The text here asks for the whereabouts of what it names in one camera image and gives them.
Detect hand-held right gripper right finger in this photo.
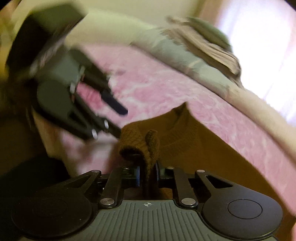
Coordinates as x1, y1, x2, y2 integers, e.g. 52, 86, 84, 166
154, 162, 234, 208

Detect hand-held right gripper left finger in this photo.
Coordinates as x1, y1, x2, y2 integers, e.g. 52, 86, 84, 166
55, 166, 142, 208

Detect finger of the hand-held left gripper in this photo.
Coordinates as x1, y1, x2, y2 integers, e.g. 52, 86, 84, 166
68, 95, 122, 140
68, 48, 129, 116

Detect brown garment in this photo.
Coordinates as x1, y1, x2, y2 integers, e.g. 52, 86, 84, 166
118, 102, 292, 224

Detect pink floral blanket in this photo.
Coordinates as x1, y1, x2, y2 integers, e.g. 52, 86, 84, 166
44, 44, 296, 210

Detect grey textured pillow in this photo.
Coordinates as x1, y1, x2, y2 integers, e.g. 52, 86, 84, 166
131, 27, 243, 99

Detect beige folded blanket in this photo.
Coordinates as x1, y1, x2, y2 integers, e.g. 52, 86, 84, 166
165, 16, 242, 76

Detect green cushion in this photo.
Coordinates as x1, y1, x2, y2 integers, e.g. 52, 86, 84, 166
186, 17, 233, 52

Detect pale pink curtain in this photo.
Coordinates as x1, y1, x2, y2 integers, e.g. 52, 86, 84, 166
196, 0, 296, 126

